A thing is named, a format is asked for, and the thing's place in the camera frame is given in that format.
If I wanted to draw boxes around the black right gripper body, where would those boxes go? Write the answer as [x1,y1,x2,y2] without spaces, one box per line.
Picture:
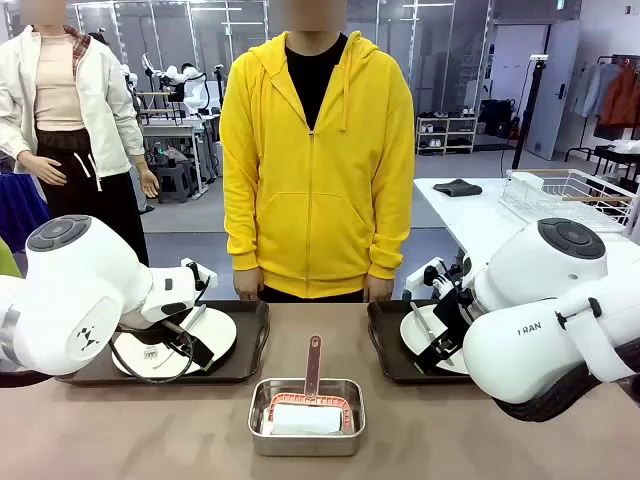
[431,286,474,347]

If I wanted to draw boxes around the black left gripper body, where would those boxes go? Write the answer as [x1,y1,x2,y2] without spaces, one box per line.
[159,320,197,349]

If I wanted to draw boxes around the person's left forearm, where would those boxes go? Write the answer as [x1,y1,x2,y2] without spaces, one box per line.
[368,159,416,282]

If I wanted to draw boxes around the person's right forearm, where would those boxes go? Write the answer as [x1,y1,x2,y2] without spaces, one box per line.
[220,159,264,281]

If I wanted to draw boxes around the person's left hand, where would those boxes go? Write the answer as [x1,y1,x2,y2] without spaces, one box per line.
[366,275,397,303]

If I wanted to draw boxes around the person's right hand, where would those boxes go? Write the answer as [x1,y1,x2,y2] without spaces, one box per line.
[233,271,262,303]

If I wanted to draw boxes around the white round plate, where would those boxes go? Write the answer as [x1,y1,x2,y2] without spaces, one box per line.
[172,305,238,365]
[399,303,474,377]
[110,329,207,380]

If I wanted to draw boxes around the silver table knife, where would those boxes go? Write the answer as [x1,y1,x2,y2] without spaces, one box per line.
[409,301,438,347]
[183,303,208,335]

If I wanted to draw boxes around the silver fork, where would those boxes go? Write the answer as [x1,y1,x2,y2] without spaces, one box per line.
[142,347,191,371]

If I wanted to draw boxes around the dark brown serving tray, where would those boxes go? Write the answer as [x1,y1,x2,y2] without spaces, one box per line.
[366,299,482,386]
[53,299,272,387]

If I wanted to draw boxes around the rectangular steel container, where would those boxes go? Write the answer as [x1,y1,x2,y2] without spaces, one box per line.
[247,377,367,458]

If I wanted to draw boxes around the white side table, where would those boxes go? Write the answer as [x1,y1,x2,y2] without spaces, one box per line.
[413,176,640,302]

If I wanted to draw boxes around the dark folded cloth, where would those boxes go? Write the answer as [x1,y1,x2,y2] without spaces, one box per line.
[432,178,484,198]

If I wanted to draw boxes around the grey step stool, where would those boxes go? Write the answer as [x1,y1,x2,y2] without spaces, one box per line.
[157,159,200,205]

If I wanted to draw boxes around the person in yellow hoodie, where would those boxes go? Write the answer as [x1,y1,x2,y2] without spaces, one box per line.
[219,0,416,304]

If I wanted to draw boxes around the white shoe rack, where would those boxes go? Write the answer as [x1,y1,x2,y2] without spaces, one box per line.
[415,111,479,155]

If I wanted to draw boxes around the green object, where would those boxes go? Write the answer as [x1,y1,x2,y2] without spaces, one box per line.
[0,236,24,280]

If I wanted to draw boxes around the white workbench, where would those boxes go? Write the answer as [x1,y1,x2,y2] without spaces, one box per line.
[141,113,222,197]

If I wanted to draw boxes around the blue cloth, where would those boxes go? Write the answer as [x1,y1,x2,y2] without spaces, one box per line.
[0,171,52,254]

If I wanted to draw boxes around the black bags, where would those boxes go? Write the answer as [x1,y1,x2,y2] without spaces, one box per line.
[478,98,517,138]

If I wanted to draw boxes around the black tripod stand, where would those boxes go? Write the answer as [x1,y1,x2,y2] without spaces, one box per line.
[510,53,550,172]

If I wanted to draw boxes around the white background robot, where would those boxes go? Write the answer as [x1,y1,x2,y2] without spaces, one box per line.
[141,51,212,120]

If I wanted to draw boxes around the mannequin in white jacket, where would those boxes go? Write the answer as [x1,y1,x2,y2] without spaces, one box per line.
[0,0,162,267]

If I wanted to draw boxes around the grey hanging shirt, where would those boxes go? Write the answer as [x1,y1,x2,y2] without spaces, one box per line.
[573,61,622,120]

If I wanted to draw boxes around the orange hanging jacket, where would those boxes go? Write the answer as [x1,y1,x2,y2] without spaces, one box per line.
[598,63,640,127]

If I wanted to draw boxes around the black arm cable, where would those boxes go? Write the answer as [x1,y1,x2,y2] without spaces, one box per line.
[108,319,197,385]

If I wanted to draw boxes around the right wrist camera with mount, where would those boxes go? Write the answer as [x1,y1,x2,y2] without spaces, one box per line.
[404,257,452,294]

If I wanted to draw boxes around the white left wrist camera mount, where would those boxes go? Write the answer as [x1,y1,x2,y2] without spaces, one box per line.
[180,257,219,291]

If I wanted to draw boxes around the black corrugated cable sleeve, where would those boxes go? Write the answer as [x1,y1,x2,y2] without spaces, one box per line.
[492,349,640,424]
[0,360,57,390]

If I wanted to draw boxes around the white wire dish rack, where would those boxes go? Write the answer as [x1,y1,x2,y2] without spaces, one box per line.
[498,168,640,234]

